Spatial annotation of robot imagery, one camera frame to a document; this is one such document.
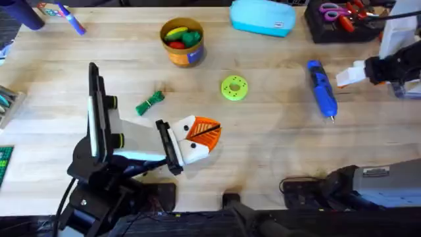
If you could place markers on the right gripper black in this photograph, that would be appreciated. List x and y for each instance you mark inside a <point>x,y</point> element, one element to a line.
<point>394,66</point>

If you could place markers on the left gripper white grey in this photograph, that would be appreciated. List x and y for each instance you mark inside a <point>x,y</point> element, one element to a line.
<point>141,141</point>

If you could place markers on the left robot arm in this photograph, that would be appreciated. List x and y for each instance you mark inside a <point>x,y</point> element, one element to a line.
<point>98,202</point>

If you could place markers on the blue electric screwdriver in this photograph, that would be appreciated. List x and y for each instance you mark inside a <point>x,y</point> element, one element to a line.
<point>322,89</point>

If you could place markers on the black box with scissors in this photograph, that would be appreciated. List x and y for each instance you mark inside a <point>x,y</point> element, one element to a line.
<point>338,24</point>

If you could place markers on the green disc with holes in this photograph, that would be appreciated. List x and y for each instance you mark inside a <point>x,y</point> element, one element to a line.
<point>234,88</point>

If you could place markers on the left wrist black upright plate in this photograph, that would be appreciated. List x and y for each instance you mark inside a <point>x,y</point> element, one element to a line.
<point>97,112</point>

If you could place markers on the brown tub with toy vegetables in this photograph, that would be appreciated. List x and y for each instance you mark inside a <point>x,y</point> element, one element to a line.
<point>182,41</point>

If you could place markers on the light blue zip pouch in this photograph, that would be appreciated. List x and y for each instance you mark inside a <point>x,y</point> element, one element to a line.
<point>261,16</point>

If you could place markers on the blue marker pen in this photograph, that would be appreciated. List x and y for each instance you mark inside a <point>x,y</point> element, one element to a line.
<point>72,19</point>

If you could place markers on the grey tray with tools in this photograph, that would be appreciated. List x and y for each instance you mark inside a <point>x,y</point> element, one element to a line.
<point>10,105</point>

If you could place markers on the green board with blocks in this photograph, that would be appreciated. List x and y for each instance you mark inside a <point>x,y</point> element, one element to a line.
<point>5,164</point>

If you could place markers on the small colourful box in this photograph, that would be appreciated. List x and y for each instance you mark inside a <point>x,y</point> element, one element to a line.
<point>49,10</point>

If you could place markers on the dark blue cylinder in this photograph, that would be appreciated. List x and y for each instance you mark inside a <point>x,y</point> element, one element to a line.
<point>21,13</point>

